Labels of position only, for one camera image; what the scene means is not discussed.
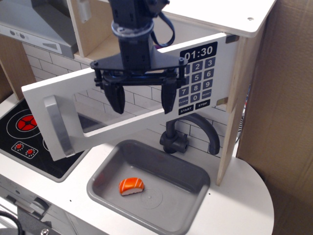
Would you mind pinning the black toy stove top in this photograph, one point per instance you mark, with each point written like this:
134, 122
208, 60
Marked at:
21, 140

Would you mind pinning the grey toy range hood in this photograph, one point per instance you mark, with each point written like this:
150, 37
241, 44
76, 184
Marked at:
40, 24

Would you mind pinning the brown cardboard box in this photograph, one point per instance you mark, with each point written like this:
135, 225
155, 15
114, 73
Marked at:
277, 137

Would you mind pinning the dark grey toy faucet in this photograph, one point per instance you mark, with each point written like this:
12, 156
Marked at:
173, 142

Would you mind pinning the white toy microwave door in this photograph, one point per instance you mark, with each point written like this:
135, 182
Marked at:
73, 113

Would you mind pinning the white wooden microwave cabinet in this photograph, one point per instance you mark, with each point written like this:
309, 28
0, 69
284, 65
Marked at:
92, 20

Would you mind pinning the orange salmon sushi toy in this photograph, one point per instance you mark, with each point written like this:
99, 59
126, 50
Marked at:
130, 186

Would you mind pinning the grey toy sink basin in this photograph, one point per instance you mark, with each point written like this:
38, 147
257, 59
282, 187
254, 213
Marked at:
173, 193

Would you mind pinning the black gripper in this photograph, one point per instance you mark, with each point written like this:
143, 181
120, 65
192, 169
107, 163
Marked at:
139, 63

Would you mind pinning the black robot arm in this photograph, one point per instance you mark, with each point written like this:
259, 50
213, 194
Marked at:
133, 19

